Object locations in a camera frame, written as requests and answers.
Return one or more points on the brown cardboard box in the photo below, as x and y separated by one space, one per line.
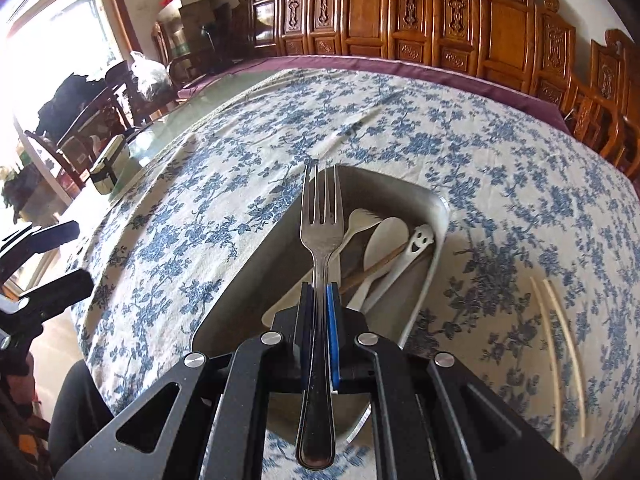
200 25

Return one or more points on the white plastic spoon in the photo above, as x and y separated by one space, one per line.
387 235

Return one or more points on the white plastic bag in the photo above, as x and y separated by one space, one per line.
150 75

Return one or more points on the metal fork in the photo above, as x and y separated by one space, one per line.
320 240

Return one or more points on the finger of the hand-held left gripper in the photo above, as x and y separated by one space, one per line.
65 290
55 235

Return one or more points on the white plastic fork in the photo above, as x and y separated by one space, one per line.
357 220

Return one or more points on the small lidded container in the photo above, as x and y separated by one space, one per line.
107 167

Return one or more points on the window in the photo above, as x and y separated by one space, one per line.
60 50

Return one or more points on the dark wooden dining chair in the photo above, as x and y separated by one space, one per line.
75 135
172 67

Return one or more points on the metal tray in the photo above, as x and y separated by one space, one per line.
280 270

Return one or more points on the carved dark wooden armchair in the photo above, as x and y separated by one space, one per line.
265 15

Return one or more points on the wooden window frame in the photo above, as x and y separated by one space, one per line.
125 15

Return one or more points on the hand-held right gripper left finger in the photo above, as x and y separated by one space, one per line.
295 340

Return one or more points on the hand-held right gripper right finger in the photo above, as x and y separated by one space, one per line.
332 330

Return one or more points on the person's dark trousers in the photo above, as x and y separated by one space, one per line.
80 410

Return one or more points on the white smiley rice paddle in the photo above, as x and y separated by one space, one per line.
417 242

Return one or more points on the dark green plant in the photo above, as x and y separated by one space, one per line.
15 187

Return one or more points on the black cloth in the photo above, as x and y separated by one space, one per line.
75 100

